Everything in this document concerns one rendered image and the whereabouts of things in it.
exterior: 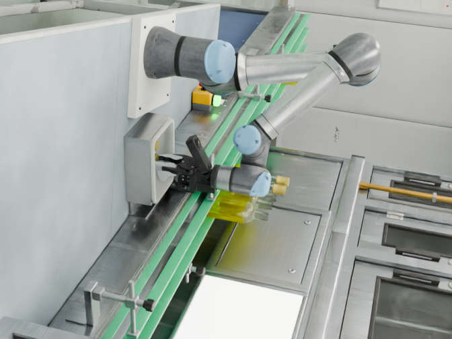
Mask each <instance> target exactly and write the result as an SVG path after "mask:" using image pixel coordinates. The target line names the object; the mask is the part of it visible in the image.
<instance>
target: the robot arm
mask: <svg viewBox="0 0 452 339"><path fill-rule="evenodd" d="M143 65H144V70H145V74H146V76H147V77H148V78H150V79H163V78H167V77H174V76H177V77H185V78H191V79H197V80H198V81H199V82H200V83H201V85H202V86H203V87H204V88H205V89H206V90H207V91H208V92H209V93H211V94H214V95H216V96H226V95H229V94H231V93H233V92H234V91H243V90H244V89H245V88H246V87H247V86H249V85H263V84H273V83H292V82H298V83H297V84H296V85H295V86H293V87H292V88H291V89H290V90H289V91H288V92H287V93H285V94H284V95H283V96H281V97H280V98H279V99H278V100H277V101H275V103H273V104H272V105H271V106H270V107H268V108H267V109H266V110H265V111H263V113H261V114H260V115H259V116H258V117H256V118H255V119H254V120H253V121H251V122H250V123H249V124H248V125H243V126H241V127H239V128H238V129H237V130H236V131H235V132H234V135H233V143H234V145H235V147H236V149H237V150H238V151H239V152H240V153H242V156H241V162H240V167H233V166H228V165H218V164H215V165H214V167H213V169H211V168H212V164H211V162H210V160H209V158H208V156H207V155H206V153H205V151H204V149H203V147H202V145H201V143H200V141H199V139H198V137H197V135H192V136H190V137H188V139H187V140H186V145H187V147H188V149H189V151H190V153H191V155H192V157H191V156H188V155H182V154H164V155H159V160H163V162H158V161H156V162H155V169H156V170H157V175H158V177H159V180H160V181H162V182H165V181H166V180H167V178H168V177H169V176H176V175H178V190H179V191H184V192H191V193H195V191H196V190H197V191H201V192H208V193H211V194H215V191H216V190H224V191H228V192H236V193H240V194H247V195H250V196H259V197H265V196H266V195H267V194H268V191H269V188H270V181H271V175H270V173H268V172H265V170H266V169H265V168H266V162H267V157H268V151H269V147H270V144H271V140H273V139H274V138H275V137H276V136H277V135H279V134H280V133H281V132H282V131H284V129H286V128H287V127H288V126H290V125H291V124H292V123H293V122H294V121H296V119H298V118H299V117H300V116H302V115H303V114H304V113H305V112H306V111H308V109H310V108H311V107H312V106H314V105H315V104H316V103H317V102H319V101H320V100H321V99H322V98H323V97H324V96H326V95H327V94H328V93H330V92H331V91H332V90H333V89H334V88H335V87H336V86H338V85H339V84H349V85H351V86H354V87H363V86H366V85H368V84H370V83H371V82H373V81H374V80H375V78H376V77H377V75H378V74H379V71H380V68H381V47H380V45H379V43H378V41H377V40H376V39H375V38H374V37H372V36H371V35H369V34H366V33H356V34H352V35H349V36H348V37H346V38H345V39H343V40H342V41H341V42H340V43H339V44H334V45H332V46H331V47H330V48H329V49H328V50H325V51H315V52H298V53H289V54H272V55H262V56H245V55H244V54H243V53H241V52H235V50H234V48H233V46H232V45H231V44H230V43H228V42H224V41H222V40H210V39H204V38H195V37H189V36H181V35H179V34H177V33H175V32H173V31H171V30H168V29H167V28H164V27H162V26H153V27H152V28H151V29H150V31H149V33H148V35H147V39H146V42H145V47H144V53H143ZM186 186H187V187H189V188H190V191H188V190H182V188H185V187H186Z"/></svg>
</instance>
